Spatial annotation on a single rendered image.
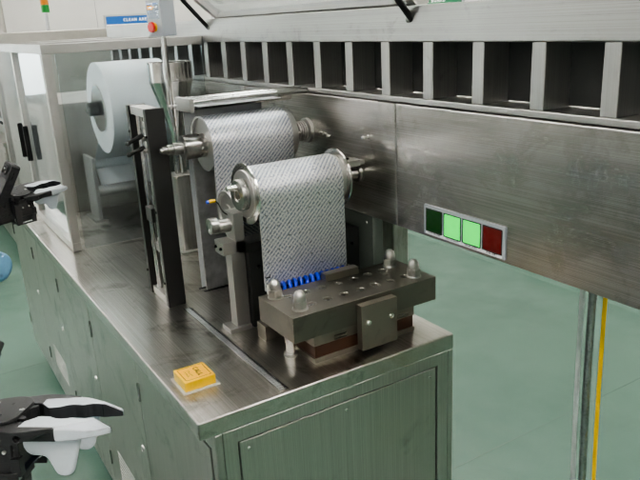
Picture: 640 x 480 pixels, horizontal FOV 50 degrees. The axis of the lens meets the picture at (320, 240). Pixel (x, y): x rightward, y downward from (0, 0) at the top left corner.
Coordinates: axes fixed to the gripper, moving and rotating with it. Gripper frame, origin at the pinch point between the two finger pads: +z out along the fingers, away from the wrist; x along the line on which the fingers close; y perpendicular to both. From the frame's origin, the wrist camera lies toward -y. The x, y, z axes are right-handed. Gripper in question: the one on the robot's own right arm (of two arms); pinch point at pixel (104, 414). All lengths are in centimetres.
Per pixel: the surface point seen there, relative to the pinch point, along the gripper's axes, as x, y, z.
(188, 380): -67, 22, -8
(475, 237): -75, -4, 54
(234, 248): -93, -1, 0
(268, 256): -90, 1, 8
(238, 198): -90, -13, 2
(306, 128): -127, -28, 16
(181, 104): -112, -36, -15
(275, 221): -90, -7, 10
